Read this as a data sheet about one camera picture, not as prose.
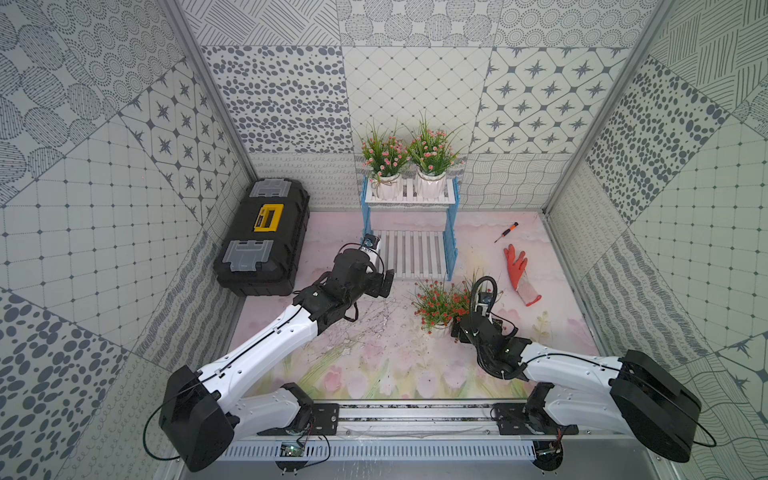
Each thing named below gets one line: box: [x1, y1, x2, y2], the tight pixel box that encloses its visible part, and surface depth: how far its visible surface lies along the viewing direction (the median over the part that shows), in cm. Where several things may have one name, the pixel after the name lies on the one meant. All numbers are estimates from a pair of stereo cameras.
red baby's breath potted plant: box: [409, 276, 474, 335], surface depth 82 cm
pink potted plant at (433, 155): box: [408, 112, 464, 199], surface depth 81 cm
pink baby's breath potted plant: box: [361, 119, 411, 201], surface depth 82 cm
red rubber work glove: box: [504, 244, 542, 307], surface depth 103 cm
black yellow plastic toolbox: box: [214, 178, 311, 297], surface depth 94 cm
